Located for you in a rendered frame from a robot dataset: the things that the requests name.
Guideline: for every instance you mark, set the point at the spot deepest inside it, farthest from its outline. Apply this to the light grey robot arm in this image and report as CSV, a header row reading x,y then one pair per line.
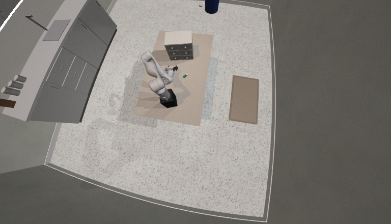
x,y
157,85

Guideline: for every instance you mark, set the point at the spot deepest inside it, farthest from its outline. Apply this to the grey chest of drawers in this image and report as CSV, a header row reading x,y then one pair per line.
x,y
179,37

